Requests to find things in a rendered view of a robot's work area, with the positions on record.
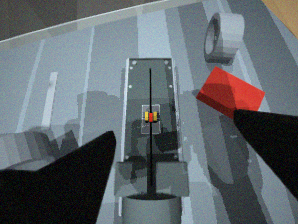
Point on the grey cylinder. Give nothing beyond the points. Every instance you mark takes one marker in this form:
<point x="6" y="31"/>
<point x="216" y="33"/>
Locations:
<point x="224" y="36"/>
<point x="25" y="151"/>

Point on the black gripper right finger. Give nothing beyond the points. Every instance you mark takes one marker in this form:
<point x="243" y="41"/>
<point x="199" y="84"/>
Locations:
<point x="275" y="138"/>

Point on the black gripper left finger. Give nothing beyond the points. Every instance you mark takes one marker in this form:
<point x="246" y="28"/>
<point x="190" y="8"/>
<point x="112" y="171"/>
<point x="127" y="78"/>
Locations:
<point x="67" y="191"/>

